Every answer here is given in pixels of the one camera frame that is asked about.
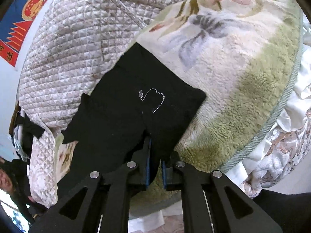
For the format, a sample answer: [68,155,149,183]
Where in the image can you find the black pants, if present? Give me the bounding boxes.
[58,44,206,197]

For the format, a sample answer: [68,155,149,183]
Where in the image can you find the white floral bed sheet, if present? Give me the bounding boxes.
[127,14,311,233]

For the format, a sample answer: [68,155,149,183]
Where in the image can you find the person in dark clothes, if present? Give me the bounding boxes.
[1,158,47,225]

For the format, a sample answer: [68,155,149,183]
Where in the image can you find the black garment at bedside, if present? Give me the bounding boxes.
[13,112,45,161]

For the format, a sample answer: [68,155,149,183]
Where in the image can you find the floral green fleece blanket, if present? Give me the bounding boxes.
[54,0,305,218]

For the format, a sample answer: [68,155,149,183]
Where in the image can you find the beige quilted comforter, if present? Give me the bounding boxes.
[18,0,185,207]

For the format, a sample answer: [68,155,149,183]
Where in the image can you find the red blue wall poster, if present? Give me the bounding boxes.
[1,0,47,67]

